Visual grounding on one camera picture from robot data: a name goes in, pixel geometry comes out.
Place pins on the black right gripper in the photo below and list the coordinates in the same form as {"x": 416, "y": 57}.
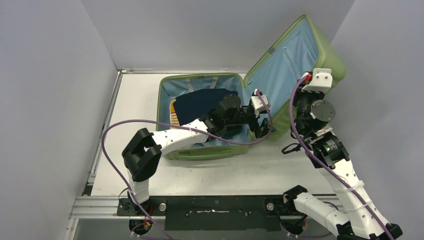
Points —
{"x": 301, "y": 100}

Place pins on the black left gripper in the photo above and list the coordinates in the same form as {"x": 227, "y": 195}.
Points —
{"x": 264, "y": 128}

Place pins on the green suitcase with blue lining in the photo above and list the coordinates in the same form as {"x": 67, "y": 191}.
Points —
{"x": 302, "y": 48}

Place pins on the navy blue cloth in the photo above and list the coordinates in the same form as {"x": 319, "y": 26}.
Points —
{"x": 193, "y": 105}

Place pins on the yellow striped towel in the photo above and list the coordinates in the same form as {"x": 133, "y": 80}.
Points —
{"x": 174, "y": 116}

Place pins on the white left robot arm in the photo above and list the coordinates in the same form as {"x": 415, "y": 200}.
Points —
{"x": 142, "y": 154}

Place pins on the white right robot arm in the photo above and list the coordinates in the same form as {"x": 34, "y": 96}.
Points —
{"x": 361, "y": 219}

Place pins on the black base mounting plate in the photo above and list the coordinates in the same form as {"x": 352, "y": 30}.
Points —
{"x": 223, "y": 212}

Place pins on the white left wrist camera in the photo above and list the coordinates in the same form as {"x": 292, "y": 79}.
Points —
{"x": 259, "y": 102}

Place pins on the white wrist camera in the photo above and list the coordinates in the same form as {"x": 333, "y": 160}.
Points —
{"x": 321, "y": 81}
{"x": 259, "y": 102}

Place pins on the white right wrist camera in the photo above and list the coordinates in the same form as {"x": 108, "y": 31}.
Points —
{"x": 321, "y": 81}

